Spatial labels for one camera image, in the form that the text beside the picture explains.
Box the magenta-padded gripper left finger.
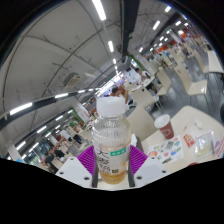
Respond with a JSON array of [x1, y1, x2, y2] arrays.
[[54, 144, 99, 189]]

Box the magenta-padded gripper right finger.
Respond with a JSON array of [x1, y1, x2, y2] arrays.
[[127, 144, 168, 188]]

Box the clear drink bottle white cap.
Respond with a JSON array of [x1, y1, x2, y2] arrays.
[[91, 96, 132, 185]]

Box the person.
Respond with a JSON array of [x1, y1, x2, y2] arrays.
[[109, 85, 129, 106], [42, 153, 58, 172], [53, 148, 68, 160], [134, 67, 151, 83]]

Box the printed paper leaflet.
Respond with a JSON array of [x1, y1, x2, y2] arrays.
[[146, 134, 185, 165]]

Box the white paper napkin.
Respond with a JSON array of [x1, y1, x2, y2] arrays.
[[130, 133, 138, 148]]

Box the red paper cup with lid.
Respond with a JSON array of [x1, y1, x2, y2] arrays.
[[153, 113, 175, 140]]

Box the small red packet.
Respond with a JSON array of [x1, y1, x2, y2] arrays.
[[182, 133, 196, 148]]

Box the crumpled white tissue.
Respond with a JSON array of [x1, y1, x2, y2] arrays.
[[194, 118, 206, 129]]

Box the ceiling air conditioner unit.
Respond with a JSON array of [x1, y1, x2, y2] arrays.
[[62, 72, 82, 88]]

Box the beige canteen chairs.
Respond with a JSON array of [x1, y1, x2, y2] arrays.
[[126, 43, 209, 141]]

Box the neighbouring table black leg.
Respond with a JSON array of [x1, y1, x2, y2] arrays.
[[206, 49, 224, 74]]

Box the ceiling strip lights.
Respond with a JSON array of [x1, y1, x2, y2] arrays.
[[8, 0, 188, 158]]

